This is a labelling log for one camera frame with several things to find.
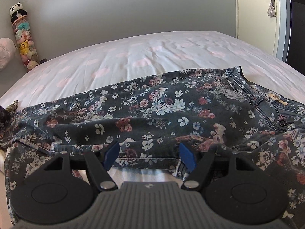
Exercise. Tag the pink rolled duvet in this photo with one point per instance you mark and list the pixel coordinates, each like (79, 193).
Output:
(7, 52)

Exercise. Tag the plush toy storage tube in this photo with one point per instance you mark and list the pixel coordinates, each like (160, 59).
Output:
(25, 44)

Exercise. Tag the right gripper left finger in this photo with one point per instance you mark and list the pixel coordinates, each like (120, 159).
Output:
(64, 187)

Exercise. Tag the dark floral denim pants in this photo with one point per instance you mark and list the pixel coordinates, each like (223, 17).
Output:
(149, 117)

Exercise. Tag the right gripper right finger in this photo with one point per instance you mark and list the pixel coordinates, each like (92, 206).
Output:
(233, 186)

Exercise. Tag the panda plush toy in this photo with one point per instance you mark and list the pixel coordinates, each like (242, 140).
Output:
(17, 11)

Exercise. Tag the olive striped garment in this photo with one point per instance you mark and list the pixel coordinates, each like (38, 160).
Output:
(12, 107)

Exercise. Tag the cream room door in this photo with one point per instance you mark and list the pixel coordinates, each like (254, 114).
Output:
(256, 28)

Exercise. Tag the black wall socket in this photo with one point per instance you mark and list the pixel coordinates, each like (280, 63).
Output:
(43, 61)

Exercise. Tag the small floral pouch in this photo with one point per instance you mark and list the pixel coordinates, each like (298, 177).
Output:
(271, 11)

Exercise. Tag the pink polka dot bed sheet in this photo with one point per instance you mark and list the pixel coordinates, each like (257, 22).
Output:
(131, 58)

